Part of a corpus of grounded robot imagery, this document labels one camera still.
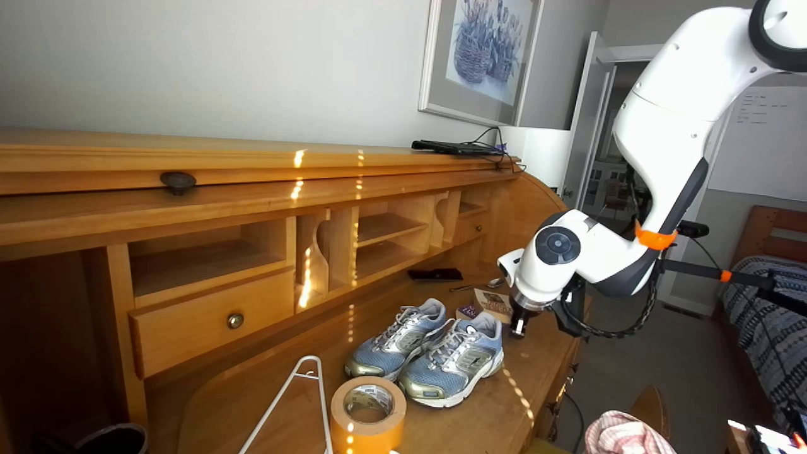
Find wooden roll-top desk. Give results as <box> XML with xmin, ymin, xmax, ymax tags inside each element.
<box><xmin>0</xmin><ymin>127</ymin><xmax>594</xmax><ymax>454</ymax></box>

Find blue white sneaker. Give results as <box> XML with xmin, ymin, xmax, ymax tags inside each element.
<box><xmin>392</xmin><ymin>311</ymin><xmax>507</xmax><ymax>411</ymax></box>
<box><xmin>343</xmin><ymin>297</ymin><xmax>450</xmax><ymax>381</ymax></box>

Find tan tape roll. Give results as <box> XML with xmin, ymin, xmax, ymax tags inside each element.
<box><xmin>327</xmin><ymin>377</ymin><xmax>411</xmax><ymax>454</ymax></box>

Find wooden chair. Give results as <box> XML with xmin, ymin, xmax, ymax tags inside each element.
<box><xmin>624</xmin><ymin>383</ymin><xmax>675</xmax><ymax>439</ymax></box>

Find black remote control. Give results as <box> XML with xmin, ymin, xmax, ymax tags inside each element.
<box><xmin>406</xmin><ymin>266</ymin><xmax>465</xmax><ymax>282</ymax></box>

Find framed blue flower picture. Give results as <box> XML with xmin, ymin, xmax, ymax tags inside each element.
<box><xmin>416</xmin><ymin>0</ymin><xmax>546</xmax><ymax>131</ymax></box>

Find whiteboard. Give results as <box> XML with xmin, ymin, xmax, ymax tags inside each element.
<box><xmin>718</xmin><ymin>78</ymin><xmax>807</xmax><ymax>204</ymax></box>

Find black bin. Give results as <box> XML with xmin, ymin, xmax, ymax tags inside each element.
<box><xmin>72</xmin><ymin>422</ymin><xmax>151</xmax><ymax>454</ymax></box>

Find orange cable clamp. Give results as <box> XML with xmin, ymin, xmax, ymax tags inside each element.
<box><xmin>632</xmin><ymin>222</ymin><xmax>679</xmax><ymax>256</ymax></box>

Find black rolltop handle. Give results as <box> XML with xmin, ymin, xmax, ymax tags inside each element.
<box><xmin>159</xmin><ymin>169</ymin><xmax>199</xmax><ymax>196</ymax></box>

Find black keyboard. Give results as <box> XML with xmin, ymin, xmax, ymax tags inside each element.
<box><xmin>411</xmin><ymin>136</ymin><xmax>512</xmax><ymax>161</ymax></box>

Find white paperback book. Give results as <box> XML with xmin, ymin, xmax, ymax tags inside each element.
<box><xmin>471</xmin><ymin>285</ymin><xmax>516</xmax><ymax>325</ymax></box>

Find black boom arm orange joints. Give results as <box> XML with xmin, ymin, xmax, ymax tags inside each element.
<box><xmin>658</xmin><ymin>217</ymin><xmax>807</xmax><ymax>318</ymax></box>

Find red white checked towel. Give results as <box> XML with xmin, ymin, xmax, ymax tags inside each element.
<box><xmin>581</xmin><ymin>410</ymin><xmax>679</xmax><ymax>454</ymax></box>

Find white door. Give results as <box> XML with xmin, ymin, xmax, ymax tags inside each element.
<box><xmin>563</xmin><ymin>31</ymin><xmax>619</xmax><ymax>212</ymax></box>

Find wooden drawer brass knob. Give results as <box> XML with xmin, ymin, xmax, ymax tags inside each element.
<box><xmin>128</xmin><ymin>268</ymin><xmax>297</xmax><ymax>378</ymax></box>

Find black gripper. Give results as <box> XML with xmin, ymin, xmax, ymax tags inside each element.
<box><xmin>507</xmin><ymin>290</ymin><xmax>545</xmax><ymax>340</ymax></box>

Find bed with striped blanket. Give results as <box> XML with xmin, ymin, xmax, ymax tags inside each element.
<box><xmin>718</xmin><ymin>204</ymin><xmax>807</xmax><ymax>423</ymax></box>

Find white dresser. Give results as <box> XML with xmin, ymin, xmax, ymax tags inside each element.
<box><xmin>501</xmin><ymin>125</ymin><xmax>574</xmax><ymax>191</ymax></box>

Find white wire hanger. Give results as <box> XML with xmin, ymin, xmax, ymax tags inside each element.
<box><xmin>237</xmin><ymin>354</ymin><xmax>338</xmax><ymax>454</ymax></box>

